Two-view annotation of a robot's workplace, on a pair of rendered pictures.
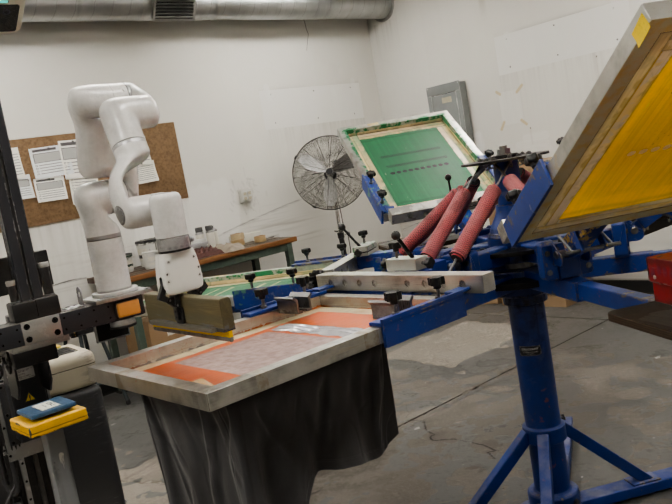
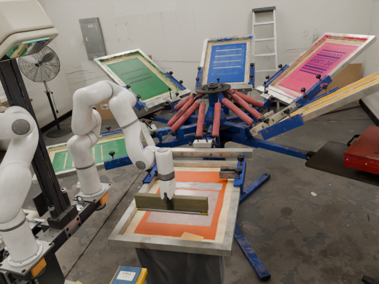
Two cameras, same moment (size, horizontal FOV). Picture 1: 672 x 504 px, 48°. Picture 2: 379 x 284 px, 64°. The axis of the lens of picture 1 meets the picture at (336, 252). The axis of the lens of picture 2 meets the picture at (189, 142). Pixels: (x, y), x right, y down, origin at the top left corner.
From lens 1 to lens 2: 129 cm
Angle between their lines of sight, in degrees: 37
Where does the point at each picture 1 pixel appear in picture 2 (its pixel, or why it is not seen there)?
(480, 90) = (106, 22)
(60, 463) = not seen: outside the picture
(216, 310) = (203, 204)
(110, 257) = (94, 175)
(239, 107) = not seen: outside the picture
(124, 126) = (131, 114)
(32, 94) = not seen: outside the picture
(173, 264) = (171, 184)
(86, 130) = (86, 111)
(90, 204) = (83, 150)
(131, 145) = (137, 124)
